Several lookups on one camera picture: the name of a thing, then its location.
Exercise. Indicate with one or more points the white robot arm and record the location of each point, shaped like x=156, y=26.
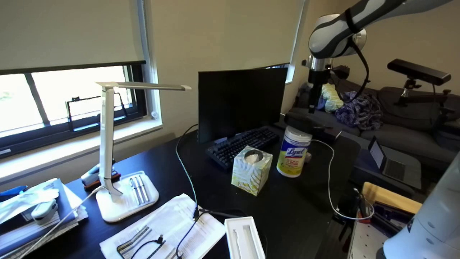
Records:
x=332, y=35

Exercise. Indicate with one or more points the Lysol wipes container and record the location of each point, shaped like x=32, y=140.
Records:
x=294, y=153

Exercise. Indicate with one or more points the black keyboard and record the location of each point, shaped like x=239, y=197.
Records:
x=225, y=151

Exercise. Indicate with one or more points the black computer monitor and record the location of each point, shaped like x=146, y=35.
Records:
x=236, y=101

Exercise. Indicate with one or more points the yellow patterned tissue box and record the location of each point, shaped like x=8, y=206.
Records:
x=251, y=170

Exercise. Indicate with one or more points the white desk lamp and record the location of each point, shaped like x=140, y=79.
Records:
x=134, y=192

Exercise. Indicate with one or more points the white paper sheets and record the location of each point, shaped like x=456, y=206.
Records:
x=170, y=232

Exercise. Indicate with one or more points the white long box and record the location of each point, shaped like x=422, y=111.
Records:
x=243, y=239

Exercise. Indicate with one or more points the small laptop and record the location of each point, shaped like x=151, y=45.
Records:
x=389, y=167

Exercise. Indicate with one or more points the dark couch with clothes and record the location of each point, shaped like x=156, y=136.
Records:
x=427, y=131

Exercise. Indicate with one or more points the stack of papers and mask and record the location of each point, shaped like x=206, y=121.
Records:
x=32, y=213

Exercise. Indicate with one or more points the black camera on stand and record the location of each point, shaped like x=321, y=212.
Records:
x=419, y=72

